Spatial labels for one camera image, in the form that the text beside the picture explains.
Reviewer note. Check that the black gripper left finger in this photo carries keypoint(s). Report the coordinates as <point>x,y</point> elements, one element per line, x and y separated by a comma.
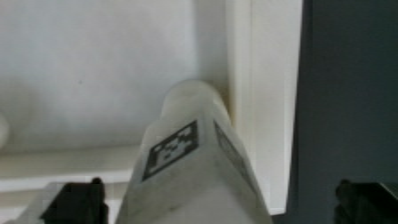
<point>78,206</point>

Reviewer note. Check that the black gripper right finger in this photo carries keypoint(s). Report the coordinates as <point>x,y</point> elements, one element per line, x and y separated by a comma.
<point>366,203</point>

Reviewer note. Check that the white leg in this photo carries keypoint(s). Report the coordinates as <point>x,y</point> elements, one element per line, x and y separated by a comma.
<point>192,185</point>

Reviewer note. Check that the white square tabletop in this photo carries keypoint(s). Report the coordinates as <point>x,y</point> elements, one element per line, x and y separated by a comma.
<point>94,55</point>

